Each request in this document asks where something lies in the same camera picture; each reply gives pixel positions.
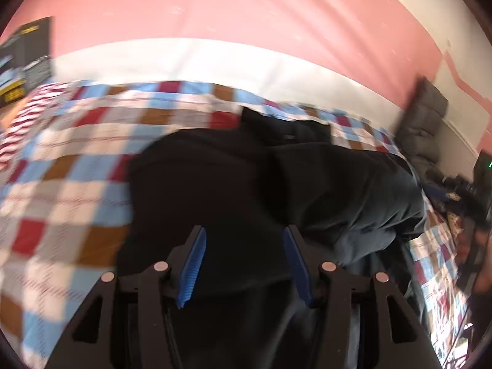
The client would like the grey quilted cushion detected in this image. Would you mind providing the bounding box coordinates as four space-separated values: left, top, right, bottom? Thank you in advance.
396 77 450 170

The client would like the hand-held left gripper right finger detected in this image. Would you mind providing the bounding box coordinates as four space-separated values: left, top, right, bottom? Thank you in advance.
282 224 443 369

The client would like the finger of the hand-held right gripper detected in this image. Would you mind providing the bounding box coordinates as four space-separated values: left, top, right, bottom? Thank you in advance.
436 175 474 211

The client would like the black jacket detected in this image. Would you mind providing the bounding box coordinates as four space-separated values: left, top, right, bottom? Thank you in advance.
116 107 429 369

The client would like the black yellow cardboard box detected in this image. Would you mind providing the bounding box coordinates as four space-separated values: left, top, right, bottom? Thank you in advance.
0 16 54 105

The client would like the checkered blanket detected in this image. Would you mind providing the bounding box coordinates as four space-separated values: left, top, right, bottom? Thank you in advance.
0 80 474 369

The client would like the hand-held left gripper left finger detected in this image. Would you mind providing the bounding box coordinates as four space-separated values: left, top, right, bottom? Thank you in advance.
45 225 207 369

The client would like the red white striped cloth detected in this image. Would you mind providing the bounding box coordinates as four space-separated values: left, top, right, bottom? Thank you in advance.
0 82 83 172

